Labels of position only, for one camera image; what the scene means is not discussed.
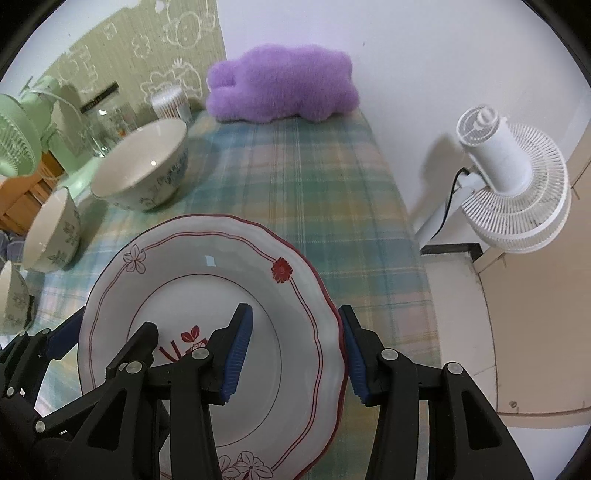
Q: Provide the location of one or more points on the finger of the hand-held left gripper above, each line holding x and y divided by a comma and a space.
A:
138, 344
64, 334

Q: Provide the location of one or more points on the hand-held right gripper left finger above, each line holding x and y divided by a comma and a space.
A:
238, 350

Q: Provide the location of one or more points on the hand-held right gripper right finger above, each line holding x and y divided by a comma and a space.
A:
355, 364

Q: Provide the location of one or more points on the white plate with red flower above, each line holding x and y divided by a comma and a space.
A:
207, 286

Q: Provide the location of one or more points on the grey floral ceramic bowl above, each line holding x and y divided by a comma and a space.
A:
48, 230
11, 300
138, 161

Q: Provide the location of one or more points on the blue plaid bedding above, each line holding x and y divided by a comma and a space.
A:
9, 249

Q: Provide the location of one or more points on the beige door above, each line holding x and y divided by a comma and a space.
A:
531, 323

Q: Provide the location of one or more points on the green desk fan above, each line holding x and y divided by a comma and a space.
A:
18, 134

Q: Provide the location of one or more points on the glass jar with dark lid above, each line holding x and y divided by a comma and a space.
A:
108, 124

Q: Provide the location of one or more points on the white standing fan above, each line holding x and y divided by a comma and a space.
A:
508, 184

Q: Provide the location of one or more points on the cotton swab container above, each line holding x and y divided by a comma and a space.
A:
168, 104

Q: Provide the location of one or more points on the purple plush pillow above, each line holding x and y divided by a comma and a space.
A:
281, 83

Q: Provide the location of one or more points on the green cartoon print mat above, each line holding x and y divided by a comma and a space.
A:
152, 46

